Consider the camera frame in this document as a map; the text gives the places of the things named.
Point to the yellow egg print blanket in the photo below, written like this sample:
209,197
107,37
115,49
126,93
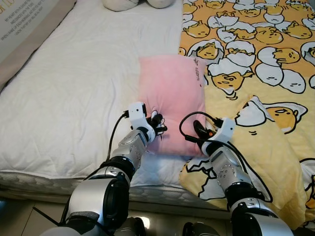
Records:
266,147

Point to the white quilted bed sheet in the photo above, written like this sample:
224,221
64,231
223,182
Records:
74,88

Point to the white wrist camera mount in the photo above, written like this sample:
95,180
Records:
137,114
225,130

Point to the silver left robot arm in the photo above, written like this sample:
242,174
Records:
130,150

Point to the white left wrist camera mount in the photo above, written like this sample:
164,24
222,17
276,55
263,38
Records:
137,114

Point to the grey quilted mattress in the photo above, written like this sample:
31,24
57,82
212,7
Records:
162,194

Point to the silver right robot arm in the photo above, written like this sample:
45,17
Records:
226,169

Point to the pink pillow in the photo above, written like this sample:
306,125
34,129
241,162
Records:
172,93

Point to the robot right leg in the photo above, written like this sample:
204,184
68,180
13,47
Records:
197,229

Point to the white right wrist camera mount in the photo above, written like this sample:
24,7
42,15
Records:
225,130

